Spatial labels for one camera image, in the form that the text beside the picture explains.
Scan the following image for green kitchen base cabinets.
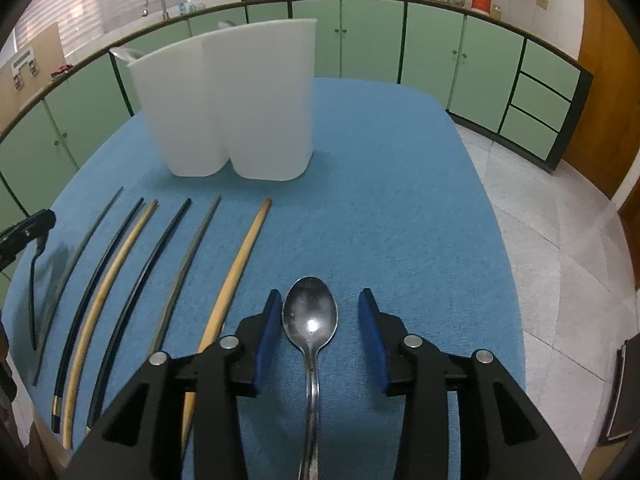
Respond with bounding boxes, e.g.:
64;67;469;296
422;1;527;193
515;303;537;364
0;0;596;286

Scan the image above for wooden door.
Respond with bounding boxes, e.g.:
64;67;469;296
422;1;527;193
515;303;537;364
560;0;640;241

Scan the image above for black cable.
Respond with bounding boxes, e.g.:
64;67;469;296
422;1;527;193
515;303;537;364
27;237;50;352

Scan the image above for light wooden chopstick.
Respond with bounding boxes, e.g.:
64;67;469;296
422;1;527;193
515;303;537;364
61;200;160;450
180;198;273;453

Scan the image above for blue tablecloth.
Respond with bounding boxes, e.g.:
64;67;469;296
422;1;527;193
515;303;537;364
0;77;526;480

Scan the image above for white plastic utensil holder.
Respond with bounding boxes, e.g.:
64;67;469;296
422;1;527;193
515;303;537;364
127;18;319;181

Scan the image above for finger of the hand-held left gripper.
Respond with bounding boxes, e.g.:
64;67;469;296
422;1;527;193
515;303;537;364
0;209;57;269

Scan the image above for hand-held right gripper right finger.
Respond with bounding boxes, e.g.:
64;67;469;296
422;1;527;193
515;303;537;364
357;287;583;480

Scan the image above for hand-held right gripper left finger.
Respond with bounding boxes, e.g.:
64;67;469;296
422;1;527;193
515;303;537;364
65;289;286;480

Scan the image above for green cabinet drawer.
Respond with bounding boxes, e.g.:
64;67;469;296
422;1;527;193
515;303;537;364
520;39;582;87
499;106;560;150
509;74;572;117

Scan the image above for grey chopstick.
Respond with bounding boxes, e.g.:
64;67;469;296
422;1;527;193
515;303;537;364
150;195;222;361
31;186;125;387

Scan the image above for white window blinds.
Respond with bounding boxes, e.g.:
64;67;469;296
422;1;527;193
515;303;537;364
15;0;191;61

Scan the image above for brown cardboard board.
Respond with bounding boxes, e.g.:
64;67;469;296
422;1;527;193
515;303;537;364
0;22;66;121

